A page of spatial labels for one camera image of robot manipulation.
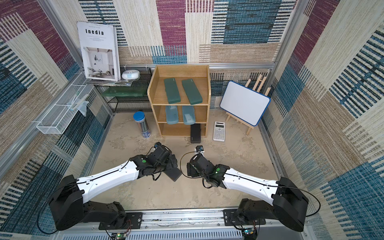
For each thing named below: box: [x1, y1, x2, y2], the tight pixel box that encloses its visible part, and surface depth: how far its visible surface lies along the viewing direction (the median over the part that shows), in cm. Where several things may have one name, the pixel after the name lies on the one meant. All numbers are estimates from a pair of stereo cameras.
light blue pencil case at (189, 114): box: [182, 105, 196, 125], surface depth 94 cm
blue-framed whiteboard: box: [219, 80, 271, 127], surface depth 98 cm
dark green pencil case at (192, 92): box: [182, 78, 203, 105], surface depth 86 cm
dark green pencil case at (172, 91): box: [164, 78, 181, 104], surface depth 87 cm
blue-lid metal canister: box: [133, 111, 152, 139], surface depth 94 cm
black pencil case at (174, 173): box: [162, 167, 182, 182], surface depth 89 cm
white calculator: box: [213, 121, 226, 142], surface depth 109 cm
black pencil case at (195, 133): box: [190, 123, 201, 144], surface depth 103 cm
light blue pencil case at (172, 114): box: [166, 105, 179, 125], surface depth 96 cm
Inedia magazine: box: [77, 21, 121, 82], surface depth 79 cm
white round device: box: [121, 69, 141, 80], surface depth 89 cm
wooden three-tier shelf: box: [147, 65, 211, 138], surface depth 93 cm
